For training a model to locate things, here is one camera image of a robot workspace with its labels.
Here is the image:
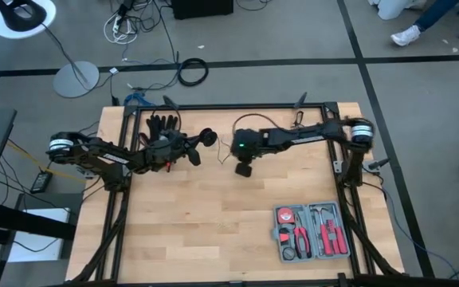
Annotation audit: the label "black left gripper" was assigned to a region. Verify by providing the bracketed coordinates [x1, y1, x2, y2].
[149, 130, 206, 168]

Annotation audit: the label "black round cord spool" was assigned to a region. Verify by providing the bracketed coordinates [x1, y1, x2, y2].
[198, 128, 219, 148]

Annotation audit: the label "thin black cord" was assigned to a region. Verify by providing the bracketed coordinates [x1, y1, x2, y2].
[215, 136, 235, 166]

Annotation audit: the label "black work glove green cuff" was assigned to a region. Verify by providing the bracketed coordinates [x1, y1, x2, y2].
[139, 114, 187, 149]

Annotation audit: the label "red tape measure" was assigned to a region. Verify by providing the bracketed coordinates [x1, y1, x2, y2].
[276, 206, 296, 225]

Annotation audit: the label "black carabiner hook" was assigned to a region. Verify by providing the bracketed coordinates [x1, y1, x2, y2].
[292, 110, 311, 131]

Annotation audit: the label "grey plastic tool case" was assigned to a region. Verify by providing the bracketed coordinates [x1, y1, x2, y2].
[273, 201, 351, 263]

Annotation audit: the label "grey floor lamp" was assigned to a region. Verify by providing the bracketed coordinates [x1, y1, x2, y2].
[0, 0, 100, 99]

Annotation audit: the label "black box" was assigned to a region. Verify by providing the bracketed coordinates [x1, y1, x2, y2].
[171, 0, 234, 20]

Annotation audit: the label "black table clamp lever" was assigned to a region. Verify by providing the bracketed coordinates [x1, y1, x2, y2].
[367, 158, 390, 171]

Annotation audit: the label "white power strip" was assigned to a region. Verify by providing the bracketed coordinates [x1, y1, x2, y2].
[104, 11, 139, 45]

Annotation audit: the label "white box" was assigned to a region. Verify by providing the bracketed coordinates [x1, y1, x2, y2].
[7, 206, 72, 263]

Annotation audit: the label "person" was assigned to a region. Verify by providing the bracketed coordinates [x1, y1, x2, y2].
[390, 0, 459, 48]

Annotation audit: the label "white bag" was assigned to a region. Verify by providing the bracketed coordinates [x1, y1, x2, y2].
[368, 0, 428, 21]

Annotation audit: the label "black aluminium table frame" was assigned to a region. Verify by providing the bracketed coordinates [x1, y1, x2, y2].
[49, 92, 459, 287]

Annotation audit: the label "blue cable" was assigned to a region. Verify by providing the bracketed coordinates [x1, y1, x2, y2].
[124, 92, 147, 107]

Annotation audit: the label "coiled black cable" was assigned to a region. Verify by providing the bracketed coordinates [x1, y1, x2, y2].
[177, 57, 210, 88]

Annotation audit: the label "red handled pliers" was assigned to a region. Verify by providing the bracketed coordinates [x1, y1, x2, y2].
[292, 217, 313, 259]

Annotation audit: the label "red handled screwdriver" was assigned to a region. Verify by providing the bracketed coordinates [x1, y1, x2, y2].
[319, 209, 335, 257]
[328, 206, 349, 255]

